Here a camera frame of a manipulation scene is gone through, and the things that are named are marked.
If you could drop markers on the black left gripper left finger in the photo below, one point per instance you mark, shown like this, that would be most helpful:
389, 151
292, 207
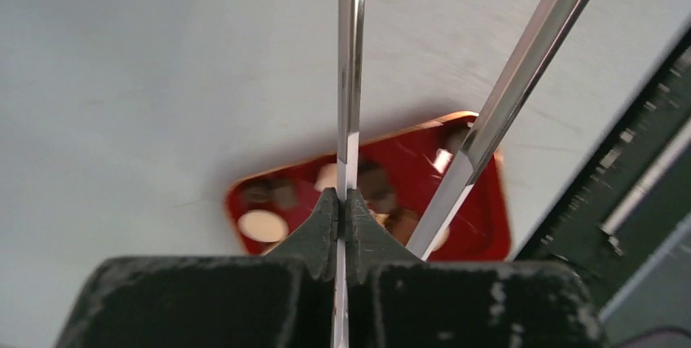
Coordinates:
211, 301

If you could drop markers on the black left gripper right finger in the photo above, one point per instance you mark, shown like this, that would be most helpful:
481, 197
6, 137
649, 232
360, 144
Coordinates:
397, 300

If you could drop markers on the red rectangular tray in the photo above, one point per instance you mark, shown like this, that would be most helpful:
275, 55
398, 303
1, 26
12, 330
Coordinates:
398, 176

